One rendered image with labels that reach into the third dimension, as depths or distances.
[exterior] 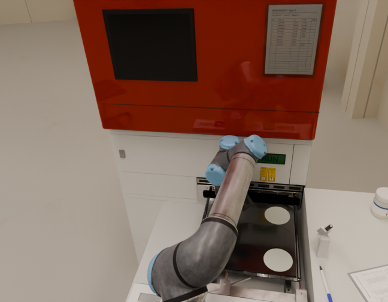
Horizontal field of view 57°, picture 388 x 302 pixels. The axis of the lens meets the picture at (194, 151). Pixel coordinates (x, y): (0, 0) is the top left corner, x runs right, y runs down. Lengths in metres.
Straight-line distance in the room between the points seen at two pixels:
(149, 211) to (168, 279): 0.88
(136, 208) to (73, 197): 1.44
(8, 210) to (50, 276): 0.86
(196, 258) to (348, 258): 0.62
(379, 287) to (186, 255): 0.65
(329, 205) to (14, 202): 2.57
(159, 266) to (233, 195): 0.26
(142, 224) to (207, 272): 1.02
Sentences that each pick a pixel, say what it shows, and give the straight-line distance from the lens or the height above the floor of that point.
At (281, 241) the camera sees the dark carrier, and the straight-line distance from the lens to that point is 1.40.
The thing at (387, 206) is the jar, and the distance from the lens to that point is 1.44.
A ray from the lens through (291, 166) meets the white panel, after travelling 1.46.
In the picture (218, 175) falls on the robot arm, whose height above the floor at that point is 1.23.
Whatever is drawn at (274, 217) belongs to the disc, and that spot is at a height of 0.90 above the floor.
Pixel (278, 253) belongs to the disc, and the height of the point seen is 0.90.
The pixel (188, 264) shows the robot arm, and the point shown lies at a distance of 0.84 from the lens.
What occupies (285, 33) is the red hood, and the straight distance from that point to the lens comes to 1.17.
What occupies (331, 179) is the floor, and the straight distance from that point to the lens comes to 3.19.
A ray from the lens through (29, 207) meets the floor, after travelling 3.22.
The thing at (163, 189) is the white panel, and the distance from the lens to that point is 1.63.
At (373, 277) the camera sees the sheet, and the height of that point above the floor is 0.97.
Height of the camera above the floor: 1.94
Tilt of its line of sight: 34 degrees down
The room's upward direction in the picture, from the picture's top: 4 degrees counter-clockwise
